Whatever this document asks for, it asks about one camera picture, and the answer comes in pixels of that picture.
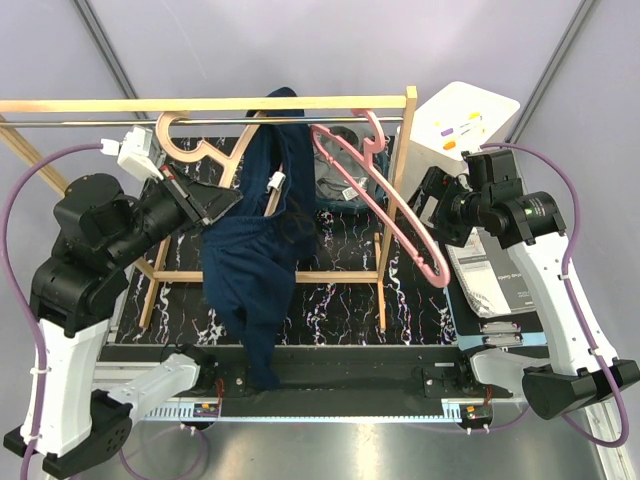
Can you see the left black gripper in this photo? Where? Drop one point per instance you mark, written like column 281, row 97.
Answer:
column 201, row 202

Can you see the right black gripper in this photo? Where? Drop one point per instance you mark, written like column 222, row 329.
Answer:
column 438, row 183

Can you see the navy blue shorts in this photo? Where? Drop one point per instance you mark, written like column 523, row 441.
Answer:
column 249, row 257

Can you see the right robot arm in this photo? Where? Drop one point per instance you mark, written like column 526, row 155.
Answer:
column 582, row 367

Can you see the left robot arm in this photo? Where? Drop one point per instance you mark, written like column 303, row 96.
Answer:
column 72, row 424

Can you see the white storage box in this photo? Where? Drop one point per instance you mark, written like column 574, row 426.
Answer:
column 460, row 117

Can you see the white spiral manual booklet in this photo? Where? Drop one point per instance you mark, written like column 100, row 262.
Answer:
column 491, row 283

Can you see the teal plastic basket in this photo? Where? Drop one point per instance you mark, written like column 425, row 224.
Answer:
column 350, row 205

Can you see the black marbled table mat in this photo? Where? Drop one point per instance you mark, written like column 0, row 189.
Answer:
column 404, row 310

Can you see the blue clipboard tray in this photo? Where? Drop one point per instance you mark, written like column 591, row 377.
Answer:
column 471, row 330

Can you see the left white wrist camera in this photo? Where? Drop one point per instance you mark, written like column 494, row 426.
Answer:
column 136, row 154

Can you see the wooden clothes rack frame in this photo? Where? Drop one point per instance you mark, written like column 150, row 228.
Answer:
column 176, row 110

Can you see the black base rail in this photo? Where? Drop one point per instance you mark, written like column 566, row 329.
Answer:
column 391, row 384

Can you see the metal hanging rail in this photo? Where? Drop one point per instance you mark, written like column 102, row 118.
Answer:
column 100, row 121

